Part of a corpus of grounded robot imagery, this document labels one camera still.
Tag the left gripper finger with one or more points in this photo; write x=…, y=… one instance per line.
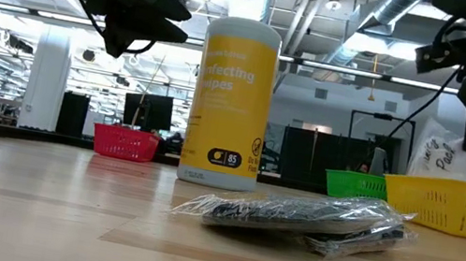
x=144, y=35
x=150, y=0

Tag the white vanity pack packet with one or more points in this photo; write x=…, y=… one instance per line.
x=440, y=155

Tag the black monitor back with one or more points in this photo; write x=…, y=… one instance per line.
x=155, y=110

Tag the white pillar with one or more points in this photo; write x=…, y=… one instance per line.
x=47, y=80

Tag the yellow plastic basket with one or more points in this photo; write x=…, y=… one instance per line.
x=452, y=207

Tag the red plastic basket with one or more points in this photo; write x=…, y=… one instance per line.
x=124, y=143

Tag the person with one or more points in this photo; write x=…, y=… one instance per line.
x=363, y=168
x=174, y=142

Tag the yellow disinfecting wipes canister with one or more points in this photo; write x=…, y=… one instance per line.
x=228, y=115

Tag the green plastic basket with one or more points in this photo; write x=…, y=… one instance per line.
x=354, y=185

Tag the black partition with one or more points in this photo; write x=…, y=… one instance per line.
x=305, y=154

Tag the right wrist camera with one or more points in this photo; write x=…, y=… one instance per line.
x=437, y=58

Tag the black stand frame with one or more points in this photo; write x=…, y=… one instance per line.
x=384, y=116

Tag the silver ventilation duct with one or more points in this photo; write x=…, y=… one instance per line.
x=391, y=5

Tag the black aluminium table frame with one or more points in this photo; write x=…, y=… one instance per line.
x=23, y=135

